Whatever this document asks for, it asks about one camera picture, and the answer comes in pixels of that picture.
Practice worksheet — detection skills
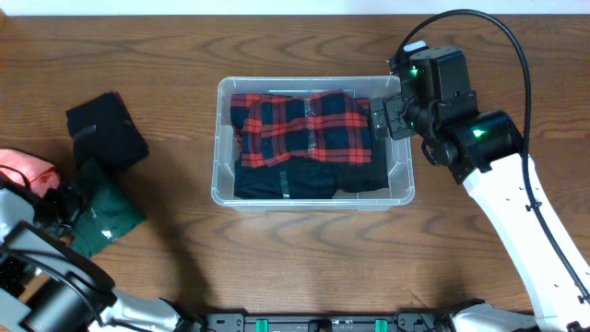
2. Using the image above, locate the pink garment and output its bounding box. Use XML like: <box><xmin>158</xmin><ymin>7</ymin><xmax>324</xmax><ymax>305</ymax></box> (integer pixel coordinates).
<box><xmin>1</xmin><ymin>148</ymin><xmax>61</xmax><ymax>197</ymax></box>

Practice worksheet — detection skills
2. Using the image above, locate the dark green taped garment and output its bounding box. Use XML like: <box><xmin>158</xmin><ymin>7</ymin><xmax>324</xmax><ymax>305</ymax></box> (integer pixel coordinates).
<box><xmin>70</xmin><ymin>160</ymin><xmax>147</xmax><ymax>258</ymax></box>

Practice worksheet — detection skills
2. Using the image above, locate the black taped garment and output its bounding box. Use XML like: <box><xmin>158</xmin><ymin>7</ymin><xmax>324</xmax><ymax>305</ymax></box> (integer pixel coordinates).
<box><xmin>65</xmin><ymin>92</ymin><xmax>148</xmax><ymax>172</ymax></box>

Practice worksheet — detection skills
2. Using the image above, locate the red plaid garment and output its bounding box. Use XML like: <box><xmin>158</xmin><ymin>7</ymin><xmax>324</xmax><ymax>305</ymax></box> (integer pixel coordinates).
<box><xmin>230</xmin><ymin>90</ymin><xmax>372</xmax><ymax>169</ymax></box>

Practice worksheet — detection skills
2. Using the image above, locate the dark navy garment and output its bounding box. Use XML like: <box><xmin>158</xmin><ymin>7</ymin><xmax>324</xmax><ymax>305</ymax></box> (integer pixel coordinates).
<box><xmin>234</xmin><ymin>158</ymin><xmax>340</xmax><ymax>199</ymax></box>

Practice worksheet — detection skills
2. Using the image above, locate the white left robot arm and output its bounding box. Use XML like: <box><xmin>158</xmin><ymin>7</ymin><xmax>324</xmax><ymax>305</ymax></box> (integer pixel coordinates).
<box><xmin>1</xmin><ymin>184</ymin><xmax>206</xmax><ymax>331</ymax></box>

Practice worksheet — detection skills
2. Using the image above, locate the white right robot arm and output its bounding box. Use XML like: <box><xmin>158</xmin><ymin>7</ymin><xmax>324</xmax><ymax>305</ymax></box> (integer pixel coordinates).
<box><xmin>372</xmin><ymin>41</ymin><xmax>589</xmax><ymax>331</ymax></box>

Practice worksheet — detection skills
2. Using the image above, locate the clear plastic storage bin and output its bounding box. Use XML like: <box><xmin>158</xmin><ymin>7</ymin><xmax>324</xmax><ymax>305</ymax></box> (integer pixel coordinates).
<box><xmin>211</xmin><ymin>76</ymin><xmax>415</xmax><ymax>212</ymax></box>

